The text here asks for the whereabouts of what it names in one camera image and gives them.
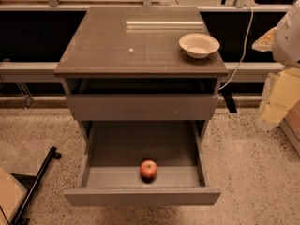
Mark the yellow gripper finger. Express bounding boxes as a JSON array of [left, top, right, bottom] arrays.
[[256, 67, 300, 130], [252, 27, 277, 53]]

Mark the red apple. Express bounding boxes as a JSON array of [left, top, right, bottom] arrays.
[[140, 160, 158, 179]]

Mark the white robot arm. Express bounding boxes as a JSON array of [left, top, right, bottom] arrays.
[[252, 0, 300, 130]]

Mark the grey drawer cabinet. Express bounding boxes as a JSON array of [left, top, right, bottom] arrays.
[[53, 6, 229, 192]]

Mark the open grey middle drawer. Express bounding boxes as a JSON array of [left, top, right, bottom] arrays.
[[64, 121, 220, 206]]

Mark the closed grey top drawer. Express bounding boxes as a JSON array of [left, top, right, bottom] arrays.
[[67, 95, 218, 121]]

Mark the cardboard box right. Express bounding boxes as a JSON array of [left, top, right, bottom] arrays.
[[280, 101, 300, 156]]

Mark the cardboard box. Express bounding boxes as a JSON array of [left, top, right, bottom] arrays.
[[280, 101, 300, 156], [0, 167, 27, 225]]

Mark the white paper bowl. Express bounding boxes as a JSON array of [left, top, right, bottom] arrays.
[[179, 33, 219, 59]]

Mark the black metal bar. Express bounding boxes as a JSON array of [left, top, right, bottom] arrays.
[[12, 146, 61, 225]]

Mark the cardboard box left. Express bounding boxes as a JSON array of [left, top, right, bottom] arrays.
[[0, 167, 27, 225]]

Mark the white cable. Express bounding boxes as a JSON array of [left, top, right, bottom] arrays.
[[218, 4, 255, 91]]

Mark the metal rail beam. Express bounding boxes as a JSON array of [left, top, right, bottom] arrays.
[[0, 62, 283, 83]]

